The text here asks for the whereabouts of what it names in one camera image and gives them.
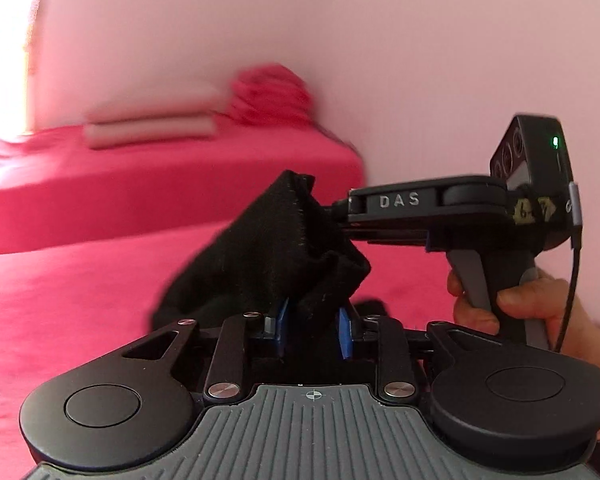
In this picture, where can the black knit pants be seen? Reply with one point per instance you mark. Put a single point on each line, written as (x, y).
(283, 247)

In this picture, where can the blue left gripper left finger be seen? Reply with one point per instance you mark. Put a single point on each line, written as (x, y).
(280, 332)

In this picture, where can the person's right hand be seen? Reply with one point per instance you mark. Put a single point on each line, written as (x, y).
(543, 299)

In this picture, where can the red far bed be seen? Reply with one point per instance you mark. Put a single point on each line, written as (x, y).
(55, 191)

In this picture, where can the upper folded beige cloth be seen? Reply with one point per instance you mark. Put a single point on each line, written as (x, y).
(158, 102)

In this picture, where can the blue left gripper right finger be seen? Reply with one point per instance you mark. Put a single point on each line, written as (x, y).
(344, 334)

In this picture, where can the folded red towel stack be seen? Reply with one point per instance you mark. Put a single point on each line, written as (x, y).
(270, 96)

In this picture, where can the black camera box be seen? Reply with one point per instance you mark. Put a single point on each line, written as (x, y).
(534, 162)

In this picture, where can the folded beige cloth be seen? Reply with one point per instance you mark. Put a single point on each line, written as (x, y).
(158, 102)
(111, 134)

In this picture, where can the lower folded beige cloth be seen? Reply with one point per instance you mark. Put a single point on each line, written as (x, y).
(111, 134)

